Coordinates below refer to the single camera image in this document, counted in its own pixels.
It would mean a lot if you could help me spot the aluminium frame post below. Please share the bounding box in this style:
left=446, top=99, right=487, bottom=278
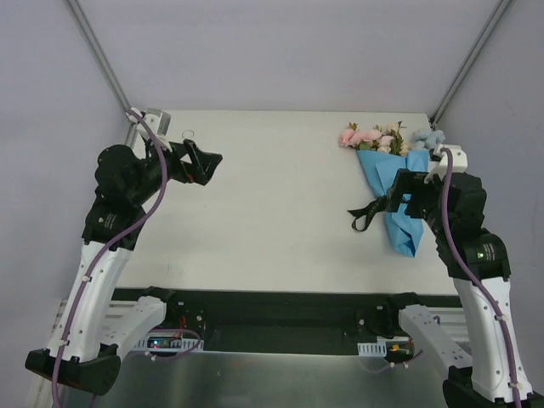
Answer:
left=428, top=0, right=516, bottom=129
left=65, top=0, right=130, bottom=111

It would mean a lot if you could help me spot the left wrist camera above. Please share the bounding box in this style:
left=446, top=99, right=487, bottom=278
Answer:
left=127, top=107, right=172, bottom=151

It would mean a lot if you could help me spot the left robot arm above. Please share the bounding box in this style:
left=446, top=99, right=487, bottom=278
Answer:
left=25, top=139, right=223, bottom=396

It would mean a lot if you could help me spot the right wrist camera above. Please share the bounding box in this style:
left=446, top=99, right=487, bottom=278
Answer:
left=424, top=144, right=468, bottom=184

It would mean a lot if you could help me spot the artificial flower bunch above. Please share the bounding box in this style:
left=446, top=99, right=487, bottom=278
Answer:
left=338, top=121, right=445, bottom=157

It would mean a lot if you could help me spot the clear glass vase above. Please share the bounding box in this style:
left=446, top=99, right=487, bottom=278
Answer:
left=181, top=129, right=196, bottom=139

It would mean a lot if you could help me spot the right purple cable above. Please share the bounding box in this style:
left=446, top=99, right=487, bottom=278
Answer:
left=439, top=147, right=523, bottom=408

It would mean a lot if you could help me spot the blue wrapping paper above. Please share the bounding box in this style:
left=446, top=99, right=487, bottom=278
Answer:
left=357, top=150, right=429, bottom=258

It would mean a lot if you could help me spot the left white cable duct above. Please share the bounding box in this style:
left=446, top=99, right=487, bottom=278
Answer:
left=132, top=332, right=204, bottom=353

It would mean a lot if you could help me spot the white cable duct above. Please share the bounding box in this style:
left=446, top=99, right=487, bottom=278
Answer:
left=132, top=332, right=204, bottom=353
left=356, top=337, right=415, bottom=358

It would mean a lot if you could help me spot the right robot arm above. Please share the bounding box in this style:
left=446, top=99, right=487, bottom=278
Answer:
left=382, top=169, right=543, bottom=407

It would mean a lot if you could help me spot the right aluminium frame post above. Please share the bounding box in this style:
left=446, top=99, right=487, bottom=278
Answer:
left=428, top=0, right=516, bottom=129

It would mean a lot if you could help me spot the right white cable duct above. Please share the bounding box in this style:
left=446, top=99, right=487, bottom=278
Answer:
left=356, top=337, right=415, bottom=358

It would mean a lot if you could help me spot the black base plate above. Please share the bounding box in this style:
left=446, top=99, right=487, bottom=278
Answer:
left=110, top=288, right=467, bottom=354

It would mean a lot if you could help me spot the left aluminium frame post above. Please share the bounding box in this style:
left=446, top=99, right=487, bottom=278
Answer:
left=65, top=0, right=130, bottom=111

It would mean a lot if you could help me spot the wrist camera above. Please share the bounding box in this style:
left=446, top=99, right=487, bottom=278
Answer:
left=424, top=144, right=468, bottom=184
left=127, top=107, right=172, bottom=151

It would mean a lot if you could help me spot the black printed ribbon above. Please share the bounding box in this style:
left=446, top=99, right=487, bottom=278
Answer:
left=348, top=195, right=388, bottom=233

